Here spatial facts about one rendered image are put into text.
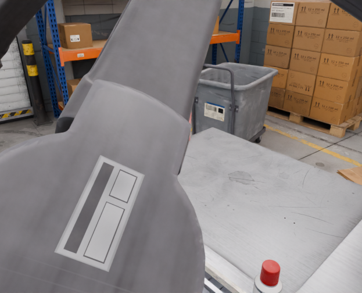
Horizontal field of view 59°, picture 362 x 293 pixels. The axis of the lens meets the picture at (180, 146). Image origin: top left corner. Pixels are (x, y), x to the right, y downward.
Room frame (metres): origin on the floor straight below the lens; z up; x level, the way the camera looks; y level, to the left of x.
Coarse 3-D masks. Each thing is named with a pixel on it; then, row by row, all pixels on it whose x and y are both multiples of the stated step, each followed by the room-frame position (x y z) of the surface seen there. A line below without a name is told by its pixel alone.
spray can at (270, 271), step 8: (264, 264) 0.43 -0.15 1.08; (272, 264) 0.43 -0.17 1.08; (264, 272) 0.42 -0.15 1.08; (272, 272) 0.41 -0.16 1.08; (256, 280) 0.43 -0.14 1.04; (264, 280) 0.41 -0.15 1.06; (272, 280) 0.41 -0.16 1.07; (280, 280) 0.43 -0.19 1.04; (256, 288) 0.42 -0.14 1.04; (264, 288) 0.41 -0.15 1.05; (272, 288) 0.41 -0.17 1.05; (280, 288) 0.41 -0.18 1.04
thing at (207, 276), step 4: (208, 276) 0.58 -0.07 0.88; (208, 280) 0.57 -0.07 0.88; (212, 280) 0.57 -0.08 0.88; (216, 280) 0.57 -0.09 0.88; (216, 284) 0.56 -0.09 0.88; (220, 284) 0.56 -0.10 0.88; (204, 288) 0.55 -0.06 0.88; (220, 288) 0.55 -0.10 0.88; (224, 288) 0.55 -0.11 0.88; (204, 292) 0.53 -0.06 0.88; (208, 292) 0.53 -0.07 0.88; (224, 292) 0.53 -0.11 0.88; (228, 292) 0.53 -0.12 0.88
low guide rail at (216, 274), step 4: (208, 264) 0.59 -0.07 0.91; (208, 268) 0.58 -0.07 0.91; (212, 268) 0.58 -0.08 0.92; (208, 272) 0.58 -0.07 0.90; (212, 272) 0.57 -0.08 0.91; (216, 272) 0.56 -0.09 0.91; (212, 276) 0.57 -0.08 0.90; (216, 276) 0.56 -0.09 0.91; (220, 276) 0.55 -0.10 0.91; (224, 276) 0.55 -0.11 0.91; (220, 280) 0.55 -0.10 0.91; (224, 280) 0.54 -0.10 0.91; (228, 280) 0.54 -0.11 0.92; (224, 284) 0.54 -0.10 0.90; (228, 284) 0.53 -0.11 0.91; (232, 284) 0.53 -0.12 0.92; (228, 288) 0.53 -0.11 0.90; (232, 288) 0.52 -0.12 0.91; (236, 288) 0.52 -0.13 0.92; (240, 288) 0.52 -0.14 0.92; (232, 292) 0.52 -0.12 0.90; (236, 292) 0.51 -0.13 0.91; (240, 292) 0.51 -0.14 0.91; (244, 292) 0.51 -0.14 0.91
